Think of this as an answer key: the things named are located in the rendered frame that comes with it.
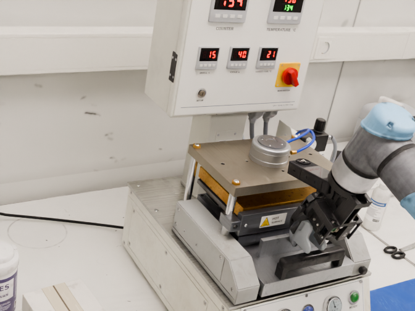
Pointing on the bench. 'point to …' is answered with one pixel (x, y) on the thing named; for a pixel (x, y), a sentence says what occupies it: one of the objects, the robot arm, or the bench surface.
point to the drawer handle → (309, 260)
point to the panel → (317, 298)
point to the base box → (172, 264)
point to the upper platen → (278, 198)
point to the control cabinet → (230, 65)
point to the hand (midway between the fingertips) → (295, 238)
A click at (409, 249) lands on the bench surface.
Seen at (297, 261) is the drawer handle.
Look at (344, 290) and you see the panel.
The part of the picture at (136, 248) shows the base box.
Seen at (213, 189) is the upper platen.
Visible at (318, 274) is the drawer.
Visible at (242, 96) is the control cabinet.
